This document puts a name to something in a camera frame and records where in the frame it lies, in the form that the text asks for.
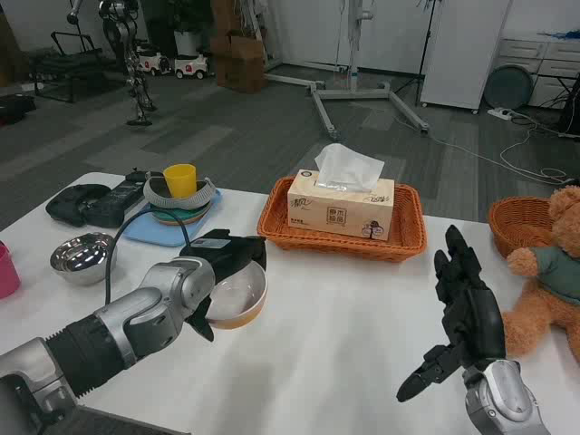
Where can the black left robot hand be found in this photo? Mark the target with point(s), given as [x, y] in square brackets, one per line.
[231, 249]

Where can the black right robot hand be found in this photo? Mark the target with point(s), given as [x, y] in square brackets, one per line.
[476, 312]

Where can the white orange plastic bowl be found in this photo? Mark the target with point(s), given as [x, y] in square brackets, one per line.
[242, 294]

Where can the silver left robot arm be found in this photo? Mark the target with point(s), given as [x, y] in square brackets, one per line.
[136, 317]

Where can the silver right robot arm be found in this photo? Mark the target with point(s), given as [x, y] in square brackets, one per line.
[503, 399]

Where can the stainless steel bowl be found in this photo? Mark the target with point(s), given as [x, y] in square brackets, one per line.
[81, 260]

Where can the brown teddy bear green shirt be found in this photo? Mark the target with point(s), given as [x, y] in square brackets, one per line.
[553, 281]

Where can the yellow plastic cup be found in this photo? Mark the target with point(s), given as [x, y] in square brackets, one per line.
[180, 181]

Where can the light blue tray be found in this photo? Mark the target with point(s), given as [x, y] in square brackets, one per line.
[142, 231]

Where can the round orange wicker basket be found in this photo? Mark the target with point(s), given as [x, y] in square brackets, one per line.
[521, 222]

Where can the rectangular orange wicker basket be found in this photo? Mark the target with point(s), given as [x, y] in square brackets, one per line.
[408, 231]

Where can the beige tissue box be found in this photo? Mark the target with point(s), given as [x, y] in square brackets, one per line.
[335, 208]

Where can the white tissue sheet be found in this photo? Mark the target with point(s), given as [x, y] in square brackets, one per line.
[349, 165]

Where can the brown cardboard boxes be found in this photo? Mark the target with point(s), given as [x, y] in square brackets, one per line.
[240, 63]

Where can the white toy car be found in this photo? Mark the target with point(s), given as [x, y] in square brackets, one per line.
[151, 61]
[190, 67]

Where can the standing humanoid robot legs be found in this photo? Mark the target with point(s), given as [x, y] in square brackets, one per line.
[136, 77]

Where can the white power strip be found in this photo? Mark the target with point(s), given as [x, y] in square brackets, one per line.
[499, 113]

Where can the white plant pot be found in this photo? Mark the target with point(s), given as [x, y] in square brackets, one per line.
[186, 43]

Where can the black equipment stand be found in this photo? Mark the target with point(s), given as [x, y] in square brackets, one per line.
[572, 113]

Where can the pink plastic cup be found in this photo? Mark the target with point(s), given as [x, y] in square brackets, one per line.
[6, 276]

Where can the grey round disc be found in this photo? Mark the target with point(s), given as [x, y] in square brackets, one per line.
[509, 86]

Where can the black metal rack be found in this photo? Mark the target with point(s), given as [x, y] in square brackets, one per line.
[68, 63]

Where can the black bag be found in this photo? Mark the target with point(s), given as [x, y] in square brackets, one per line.
[16, 109]

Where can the white drawer unit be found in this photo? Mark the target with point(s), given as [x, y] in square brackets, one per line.
[553, 59]

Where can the white wheeled hoist frame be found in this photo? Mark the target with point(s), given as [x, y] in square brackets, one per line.
[351, 88]

